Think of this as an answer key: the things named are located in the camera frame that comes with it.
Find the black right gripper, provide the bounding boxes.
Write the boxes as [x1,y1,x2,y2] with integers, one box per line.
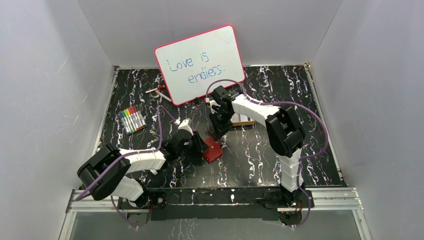
[208,109,234,140]

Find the red card holder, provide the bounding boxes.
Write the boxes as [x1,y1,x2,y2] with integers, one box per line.
[203,136,224,164]

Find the orange oval tray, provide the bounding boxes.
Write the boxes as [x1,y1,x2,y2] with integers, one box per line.
[232,120,256,127]

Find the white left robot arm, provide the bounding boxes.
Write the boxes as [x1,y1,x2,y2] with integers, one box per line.
[77,129,210,208]

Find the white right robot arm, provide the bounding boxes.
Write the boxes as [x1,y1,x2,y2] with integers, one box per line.
[209,86,306,207]

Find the pack of coloured markers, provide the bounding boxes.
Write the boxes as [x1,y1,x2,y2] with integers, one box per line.
[118,105,147,135]

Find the white marker pen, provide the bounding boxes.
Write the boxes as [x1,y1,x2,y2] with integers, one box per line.
[155,90,172,103]

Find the red capped marker pen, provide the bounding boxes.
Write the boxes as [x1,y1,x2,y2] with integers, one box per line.
[145,85,165,94]

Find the pink framed whiteboard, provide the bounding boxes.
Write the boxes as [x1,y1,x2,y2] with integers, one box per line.
[154,24,246,106]

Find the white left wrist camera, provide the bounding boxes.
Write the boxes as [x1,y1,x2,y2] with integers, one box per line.
[174,118,194,136]

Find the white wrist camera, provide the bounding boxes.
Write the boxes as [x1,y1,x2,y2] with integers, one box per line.
[205,97,220,114]
[174,118,194,136]

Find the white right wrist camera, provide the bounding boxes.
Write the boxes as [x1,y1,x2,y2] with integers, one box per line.
[205,97,220,114]

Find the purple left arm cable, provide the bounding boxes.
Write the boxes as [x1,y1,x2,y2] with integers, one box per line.
[74,105,180,229]

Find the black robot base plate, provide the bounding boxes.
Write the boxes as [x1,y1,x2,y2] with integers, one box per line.
[117,186,315,225]

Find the aluminium frame rail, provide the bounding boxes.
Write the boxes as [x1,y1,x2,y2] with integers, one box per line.
[59,187,372,240]

